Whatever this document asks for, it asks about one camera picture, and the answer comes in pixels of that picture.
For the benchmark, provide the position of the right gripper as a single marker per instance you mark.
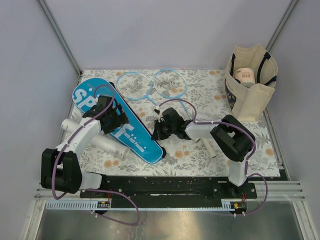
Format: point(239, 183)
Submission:
point(157, 135)

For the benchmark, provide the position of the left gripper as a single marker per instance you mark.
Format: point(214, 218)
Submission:
point(121, 119)

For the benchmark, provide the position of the blue racket cover bag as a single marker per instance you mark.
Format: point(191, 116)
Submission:
point(134, 134)

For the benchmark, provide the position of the white shuttlecock tube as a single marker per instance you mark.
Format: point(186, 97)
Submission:
point(108, 145)

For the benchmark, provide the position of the blue badminton racket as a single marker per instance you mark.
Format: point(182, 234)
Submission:
point(171, 85)
point(135, 86)

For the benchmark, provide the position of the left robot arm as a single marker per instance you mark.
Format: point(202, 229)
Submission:
point(60, 168)

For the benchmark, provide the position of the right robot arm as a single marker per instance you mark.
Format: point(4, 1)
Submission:
point(236, 142)

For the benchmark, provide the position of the floral table mat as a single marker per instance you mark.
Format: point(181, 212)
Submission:
point(205, 93)

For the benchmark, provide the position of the beige canvas tote bag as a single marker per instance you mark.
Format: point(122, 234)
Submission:
point(247, 103)

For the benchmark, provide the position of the paper roll in tote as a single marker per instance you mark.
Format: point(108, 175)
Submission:
point(245, 76)

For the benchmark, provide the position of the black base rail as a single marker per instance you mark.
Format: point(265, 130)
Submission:
point(159, 192)

